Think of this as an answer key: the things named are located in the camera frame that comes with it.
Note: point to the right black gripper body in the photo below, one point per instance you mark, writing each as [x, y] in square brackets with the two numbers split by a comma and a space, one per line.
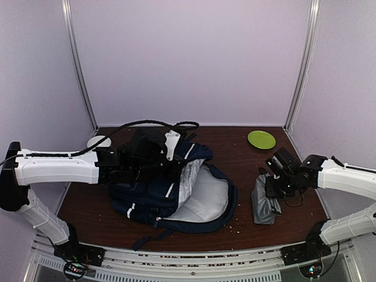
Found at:
[285, 188]

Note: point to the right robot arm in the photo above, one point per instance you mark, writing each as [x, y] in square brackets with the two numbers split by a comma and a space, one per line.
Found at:
[348, 194]

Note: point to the navy blue backpack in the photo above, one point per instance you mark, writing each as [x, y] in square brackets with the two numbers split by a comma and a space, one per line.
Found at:
[202, 200]

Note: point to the green plate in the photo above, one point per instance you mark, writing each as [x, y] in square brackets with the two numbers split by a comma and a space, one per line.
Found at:
[261, 139]

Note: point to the left aluminium frame post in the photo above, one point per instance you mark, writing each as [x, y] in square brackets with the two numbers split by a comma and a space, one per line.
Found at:
[67, 15]

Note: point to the aluminium frame post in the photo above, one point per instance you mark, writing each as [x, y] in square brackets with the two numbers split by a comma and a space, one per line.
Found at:
[67, 15]
[302, 78]

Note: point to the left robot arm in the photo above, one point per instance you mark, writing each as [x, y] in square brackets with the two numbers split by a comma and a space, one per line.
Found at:
[149, 154]

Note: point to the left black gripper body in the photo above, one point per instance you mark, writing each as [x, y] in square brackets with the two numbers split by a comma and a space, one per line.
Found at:
[148, 170]

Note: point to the grey zip pouch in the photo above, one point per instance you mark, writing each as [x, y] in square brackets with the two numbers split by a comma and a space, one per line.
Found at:
[265, 210]

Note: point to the white patterned bowl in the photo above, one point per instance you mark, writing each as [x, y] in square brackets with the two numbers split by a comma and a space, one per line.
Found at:
[105, 143]

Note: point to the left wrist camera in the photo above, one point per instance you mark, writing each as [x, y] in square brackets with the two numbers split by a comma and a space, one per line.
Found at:
[172, 140]

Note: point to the right aluminium frame post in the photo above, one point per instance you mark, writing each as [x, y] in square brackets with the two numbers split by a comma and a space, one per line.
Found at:
[302, 78]

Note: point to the front aluminium rail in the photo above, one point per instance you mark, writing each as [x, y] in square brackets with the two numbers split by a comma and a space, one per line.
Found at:
[261, 264]

